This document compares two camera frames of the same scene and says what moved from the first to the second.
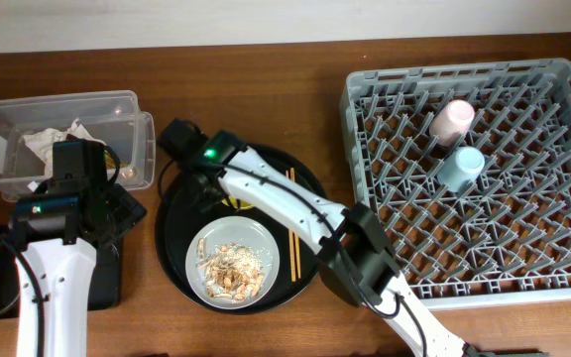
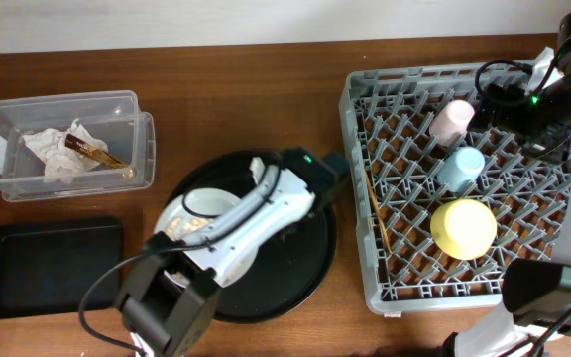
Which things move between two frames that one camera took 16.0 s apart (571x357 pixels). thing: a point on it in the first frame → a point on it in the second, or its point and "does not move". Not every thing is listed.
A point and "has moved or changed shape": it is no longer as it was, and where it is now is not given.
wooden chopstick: x=291 y=245 → x=377 y=208
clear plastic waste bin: x=6 y=165 does not move
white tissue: x=45 y=138 does not move
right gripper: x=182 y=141 → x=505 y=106
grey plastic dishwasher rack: x=486 y=178 does not move
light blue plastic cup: x=460 y=170 does not move
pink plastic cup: x=452 y=122 does not move
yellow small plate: x=234 y=203 has moved or changed shape
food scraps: x=232 y=271 → x=179 y=228
